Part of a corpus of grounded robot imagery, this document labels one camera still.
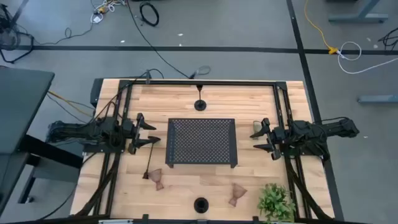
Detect grey desk foot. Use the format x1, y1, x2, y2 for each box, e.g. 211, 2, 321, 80
356, 94, 398, 105

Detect yellow extension cable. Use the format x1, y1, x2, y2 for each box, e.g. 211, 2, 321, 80
303, 0, 340, 55

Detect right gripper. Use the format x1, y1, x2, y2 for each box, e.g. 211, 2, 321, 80
249, 117, 289, 162

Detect grey looped cable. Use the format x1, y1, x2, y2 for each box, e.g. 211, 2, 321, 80
188, 65, 212, 80

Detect grey desk leg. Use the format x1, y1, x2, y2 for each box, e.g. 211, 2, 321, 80
325, 0, 389, 24

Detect white floor cable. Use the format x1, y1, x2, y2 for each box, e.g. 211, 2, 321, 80
336, 40, 398, 75

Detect thin yellow wire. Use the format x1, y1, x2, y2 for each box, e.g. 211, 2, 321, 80
46, 89, 96, 118

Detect black perforated metal riser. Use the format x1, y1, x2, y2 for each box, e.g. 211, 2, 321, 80
164, 117, 239, 169

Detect silver metal bar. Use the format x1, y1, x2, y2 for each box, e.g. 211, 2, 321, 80
98, 218, 134, 224

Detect tangled black cables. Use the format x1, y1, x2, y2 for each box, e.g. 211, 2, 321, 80
377, 26, 398, 51

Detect green plant in white pot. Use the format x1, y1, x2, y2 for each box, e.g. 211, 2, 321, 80
256, 182, 297, 223

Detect white and yellow cable bundle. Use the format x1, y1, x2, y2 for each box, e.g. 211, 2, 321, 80
89, 0, 127, 24

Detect long black floor cable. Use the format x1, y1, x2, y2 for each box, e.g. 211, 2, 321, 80
125, 0, 191, 79

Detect black aluminium rig frame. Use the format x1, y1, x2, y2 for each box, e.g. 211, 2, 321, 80
70, 78, 337, 224

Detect dark grey side table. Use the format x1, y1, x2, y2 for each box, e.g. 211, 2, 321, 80
0, 65, 84, 216

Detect pink glass candle holder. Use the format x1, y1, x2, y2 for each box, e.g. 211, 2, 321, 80
228, 182, 249, 208
147, 168, 165, 192

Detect black wire floor fan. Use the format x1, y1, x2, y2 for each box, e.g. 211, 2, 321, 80
0, 2, 35, 65

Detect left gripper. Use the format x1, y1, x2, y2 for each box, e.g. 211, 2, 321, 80
121, 113, 162, 156

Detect coiled black cable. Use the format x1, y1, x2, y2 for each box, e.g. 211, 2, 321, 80
139, 1, 160, 27

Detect pale green glass candle holder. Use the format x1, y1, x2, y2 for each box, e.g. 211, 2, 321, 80
252, 119, 264, 140

